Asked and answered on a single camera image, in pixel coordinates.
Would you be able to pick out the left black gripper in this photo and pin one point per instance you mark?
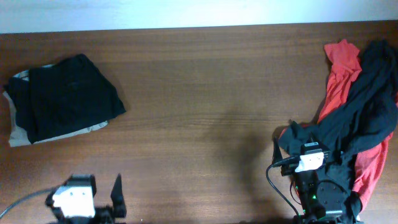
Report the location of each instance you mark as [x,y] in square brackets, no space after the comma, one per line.
[104,213]

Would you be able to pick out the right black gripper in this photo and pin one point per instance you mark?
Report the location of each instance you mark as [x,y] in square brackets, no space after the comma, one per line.
[288,168]

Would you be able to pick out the black shorts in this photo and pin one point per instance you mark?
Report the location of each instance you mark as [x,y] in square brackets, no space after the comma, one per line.
[73,91]

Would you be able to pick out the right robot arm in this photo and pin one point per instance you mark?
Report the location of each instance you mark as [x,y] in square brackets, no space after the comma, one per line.
[322,198]

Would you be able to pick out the dark grey red-trimmed garment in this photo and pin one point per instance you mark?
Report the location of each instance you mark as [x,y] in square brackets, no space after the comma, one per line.
[296,134]

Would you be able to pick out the black garment pile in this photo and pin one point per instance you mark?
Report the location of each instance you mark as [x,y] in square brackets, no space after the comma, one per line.
[370,112]

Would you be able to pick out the red garment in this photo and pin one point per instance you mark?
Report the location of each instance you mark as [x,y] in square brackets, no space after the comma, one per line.
[346,69]

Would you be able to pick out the folded khaki shorts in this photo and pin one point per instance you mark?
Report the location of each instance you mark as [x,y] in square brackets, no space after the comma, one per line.
[26,128]

